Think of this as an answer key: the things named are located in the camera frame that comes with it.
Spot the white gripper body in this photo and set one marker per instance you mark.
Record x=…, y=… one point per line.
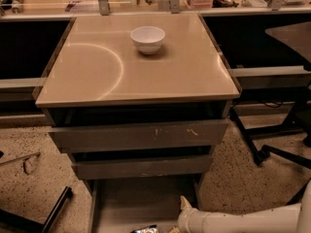
x=187, y=217

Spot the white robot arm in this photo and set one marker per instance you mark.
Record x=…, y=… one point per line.
x=295, y=218

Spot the middle grey drawer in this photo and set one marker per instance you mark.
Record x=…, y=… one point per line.
x=141, y=168

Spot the grey drawer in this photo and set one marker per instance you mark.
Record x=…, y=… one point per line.
x=139, y=136
x=124, y=205
x=141, y=168

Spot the bottom grey drawer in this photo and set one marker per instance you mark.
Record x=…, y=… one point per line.
x=124, y=205

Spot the grey drawer cabinet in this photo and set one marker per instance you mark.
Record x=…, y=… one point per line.
x=99, y=78

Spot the top grey drawer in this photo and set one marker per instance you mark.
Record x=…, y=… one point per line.
x=139, y=136

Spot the white ceramic bowl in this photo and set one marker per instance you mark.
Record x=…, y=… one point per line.
x=147, y=39

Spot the black table leg frame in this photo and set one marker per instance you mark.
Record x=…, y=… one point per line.
x=250, y=134

